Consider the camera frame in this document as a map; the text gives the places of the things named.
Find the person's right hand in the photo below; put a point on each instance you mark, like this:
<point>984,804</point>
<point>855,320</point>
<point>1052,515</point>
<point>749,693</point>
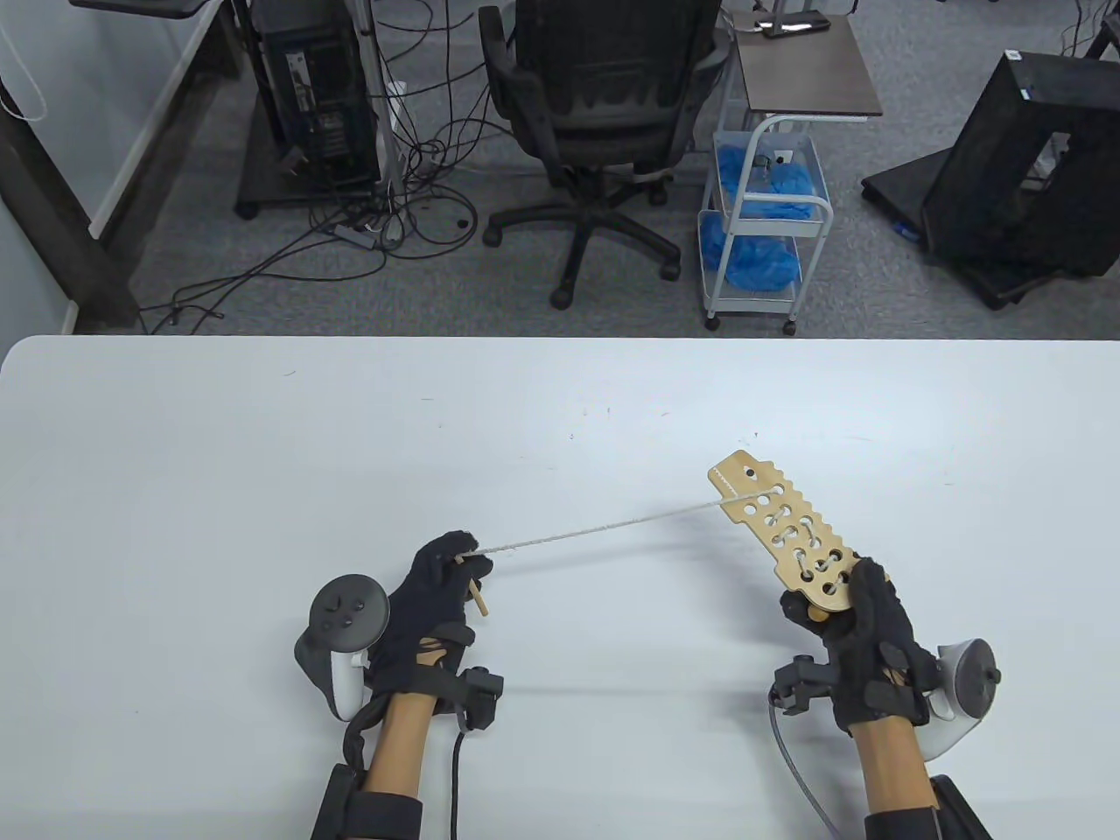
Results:
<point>875,656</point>

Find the black forearm sensor pack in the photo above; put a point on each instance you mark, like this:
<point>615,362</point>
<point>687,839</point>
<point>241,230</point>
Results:
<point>958,814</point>
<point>341,805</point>

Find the white panel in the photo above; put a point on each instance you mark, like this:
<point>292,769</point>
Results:
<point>149,131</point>

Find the black monitor stand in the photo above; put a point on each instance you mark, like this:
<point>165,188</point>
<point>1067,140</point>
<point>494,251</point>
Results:
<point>140,5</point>

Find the black computer tower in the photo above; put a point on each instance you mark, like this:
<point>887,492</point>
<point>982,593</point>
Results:
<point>315,96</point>

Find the person's left hand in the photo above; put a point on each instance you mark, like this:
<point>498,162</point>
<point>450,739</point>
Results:
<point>429,612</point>

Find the black phone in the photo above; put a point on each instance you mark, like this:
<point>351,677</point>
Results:
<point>792,28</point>

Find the black open frame box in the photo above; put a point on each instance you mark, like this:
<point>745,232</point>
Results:
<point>989,175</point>

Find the wooden crocodile lacing toy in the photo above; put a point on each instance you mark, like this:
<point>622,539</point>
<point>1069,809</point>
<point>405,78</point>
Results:
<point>731,477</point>

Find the person's right forearm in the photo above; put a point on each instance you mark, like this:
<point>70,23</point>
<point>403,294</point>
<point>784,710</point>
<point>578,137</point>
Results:
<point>892,770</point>

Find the brown side table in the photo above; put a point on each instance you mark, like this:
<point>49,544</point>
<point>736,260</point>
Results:
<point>805,79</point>

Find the wooden lacing needle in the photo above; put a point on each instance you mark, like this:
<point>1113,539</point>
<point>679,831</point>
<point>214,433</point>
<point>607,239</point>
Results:
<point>478,597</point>

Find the black wheeled platform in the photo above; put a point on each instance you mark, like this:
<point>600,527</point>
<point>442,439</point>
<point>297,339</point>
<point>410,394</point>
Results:
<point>901,188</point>

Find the wooden ball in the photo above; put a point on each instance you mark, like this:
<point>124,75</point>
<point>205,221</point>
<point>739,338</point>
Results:
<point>819,614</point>

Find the dark desk frame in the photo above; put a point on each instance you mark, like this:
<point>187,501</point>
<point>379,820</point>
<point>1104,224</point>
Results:
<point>52,219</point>

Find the blue plastic bag pile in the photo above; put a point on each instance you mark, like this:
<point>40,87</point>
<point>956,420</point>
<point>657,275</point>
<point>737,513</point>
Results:
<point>752,262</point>
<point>787,184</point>

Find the white power strip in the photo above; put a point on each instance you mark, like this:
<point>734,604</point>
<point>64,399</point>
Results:
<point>396,96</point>

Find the grey and white controller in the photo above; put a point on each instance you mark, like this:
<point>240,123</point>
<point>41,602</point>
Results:
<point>971,678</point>
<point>350,604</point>

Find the person's left forearm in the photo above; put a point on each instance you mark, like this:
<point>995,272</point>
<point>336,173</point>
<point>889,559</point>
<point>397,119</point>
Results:
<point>401,744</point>

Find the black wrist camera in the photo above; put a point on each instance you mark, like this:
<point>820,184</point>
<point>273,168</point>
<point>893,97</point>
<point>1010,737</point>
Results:
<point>477,696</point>
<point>801,682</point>

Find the silver aluminium post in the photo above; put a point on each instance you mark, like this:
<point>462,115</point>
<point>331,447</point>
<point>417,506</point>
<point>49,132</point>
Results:
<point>378,87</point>

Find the white utility cart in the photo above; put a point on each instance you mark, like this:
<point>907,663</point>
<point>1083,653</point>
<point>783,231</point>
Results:
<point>814,210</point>

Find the black office chair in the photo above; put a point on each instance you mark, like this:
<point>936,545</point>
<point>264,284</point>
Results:
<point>604,105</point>

